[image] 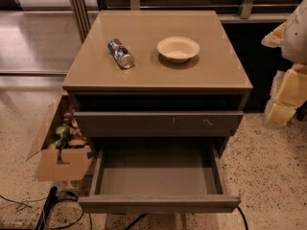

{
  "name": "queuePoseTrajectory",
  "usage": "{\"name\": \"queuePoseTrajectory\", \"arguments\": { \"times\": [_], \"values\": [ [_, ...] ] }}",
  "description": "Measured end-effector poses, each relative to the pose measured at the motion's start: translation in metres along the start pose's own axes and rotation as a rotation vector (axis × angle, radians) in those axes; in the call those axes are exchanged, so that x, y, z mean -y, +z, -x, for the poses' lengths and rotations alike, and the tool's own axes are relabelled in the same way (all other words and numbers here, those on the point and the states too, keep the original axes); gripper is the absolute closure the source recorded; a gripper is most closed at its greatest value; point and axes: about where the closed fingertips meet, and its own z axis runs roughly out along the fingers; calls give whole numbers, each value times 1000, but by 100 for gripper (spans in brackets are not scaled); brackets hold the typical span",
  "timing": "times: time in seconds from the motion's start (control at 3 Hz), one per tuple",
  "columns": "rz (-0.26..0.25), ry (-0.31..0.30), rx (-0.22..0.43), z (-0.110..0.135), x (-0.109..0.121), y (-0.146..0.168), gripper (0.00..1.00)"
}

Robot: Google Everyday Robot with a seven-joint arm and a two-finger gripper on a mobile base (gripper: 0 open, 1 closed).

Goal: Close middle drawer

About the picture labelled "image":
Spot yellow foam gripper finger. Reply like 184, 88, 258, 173
261, 23, 285, 48
265, 63, 307, 126

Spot grey drawer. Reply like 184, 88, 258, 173
79, 138, 241, 214
75, 111, 244, 137

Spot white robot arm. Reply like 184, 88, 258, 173
261, 0, 307, 126

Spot grey top drawer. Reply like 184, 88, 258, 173
75, 111, 244, 137

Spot grey drawer cabinet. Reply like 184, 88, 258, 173
63, 11, 252, 151

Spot white paper bowl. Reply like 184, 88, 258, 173
157, 36, 200, 63

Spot blue silver soda can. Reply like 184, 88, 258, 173
107, 38, 134, 69

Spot toy items in box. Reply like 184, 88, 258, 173
47, 105, 88, 150

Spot open cardboard box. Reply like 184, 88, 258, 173
27, 95, 94, 181

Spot black power strip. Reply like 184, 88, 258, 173
34, 186, 58, 230

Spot black floor cable right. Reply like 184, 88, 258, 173
236, 205, 249, 230

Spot black floor cable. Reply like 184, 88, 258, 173
236, 205, 249, 230
42, 190, 94, 230

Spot black floor cable left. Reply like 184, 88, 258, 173
42, 190, 94, 230

